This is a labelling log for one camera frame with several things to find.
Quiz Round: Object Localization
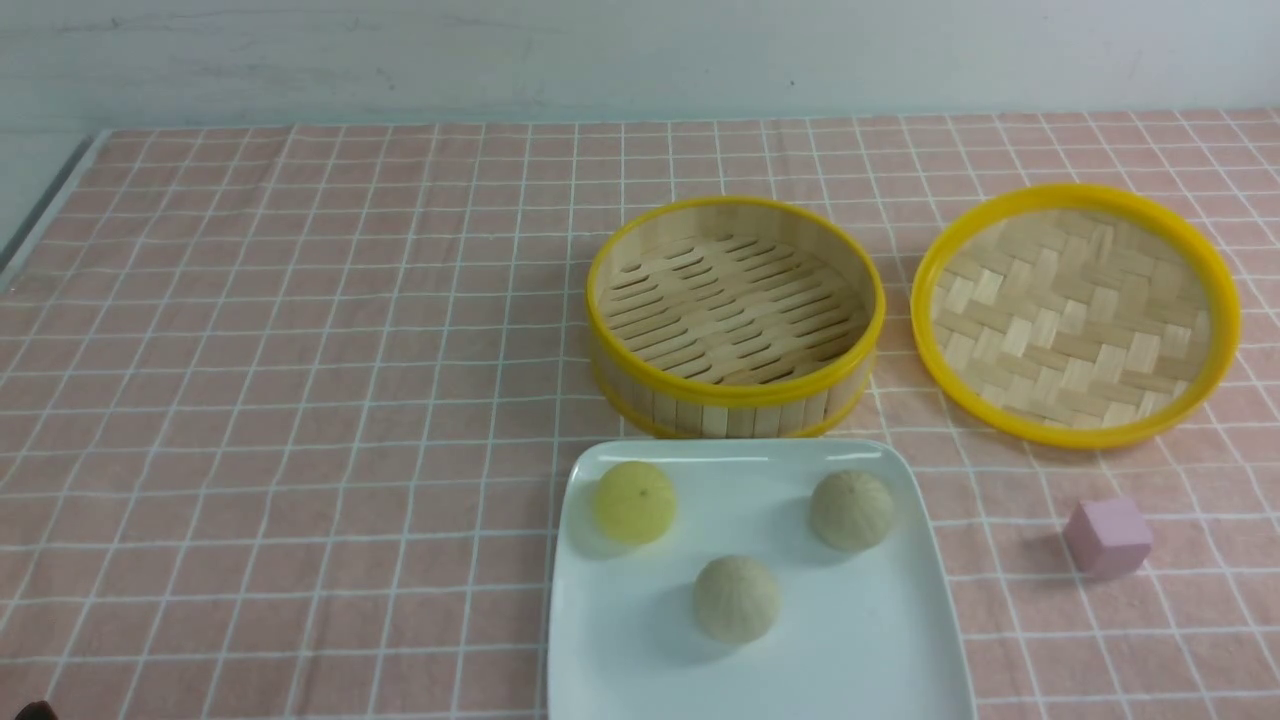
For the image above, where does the yellow steamed bun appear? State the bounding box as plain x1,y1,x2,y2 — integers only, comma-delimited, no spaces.
591,461,678,546

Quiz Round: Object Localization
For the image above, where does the white square plate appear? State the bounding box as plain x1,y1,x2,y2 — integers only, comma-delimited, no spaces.
547,438,977,719

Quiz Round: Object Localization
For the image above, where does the pink cube block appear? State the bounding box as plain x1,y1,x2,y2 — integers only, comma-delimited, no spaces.
1062,497,1155,579

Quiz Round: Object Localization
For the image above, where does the yellow-rimmed woven steamer lid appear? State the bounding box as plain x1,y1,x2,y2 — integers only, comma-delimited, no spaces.
910,183,1243,450

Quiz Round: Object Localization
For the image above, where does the yellow-rimmed bamboo steamer basket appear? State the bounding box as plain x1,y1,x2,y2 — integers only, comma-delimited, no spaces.
585,196,886,439

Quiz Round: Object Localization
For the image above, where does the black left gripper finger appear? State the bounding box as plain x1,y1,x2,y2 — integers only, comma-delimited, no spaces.
18,702,59,720

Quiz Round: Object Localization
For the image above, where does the white steamed bun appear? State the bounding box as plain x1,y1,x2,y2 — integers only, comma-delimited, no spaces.
808,470,896,553
692,555,782,646

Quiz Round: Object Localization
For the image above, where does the pink checkered tablecloth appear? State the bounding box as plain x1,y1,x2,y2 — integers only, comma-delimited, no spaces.
1,109,1279,719

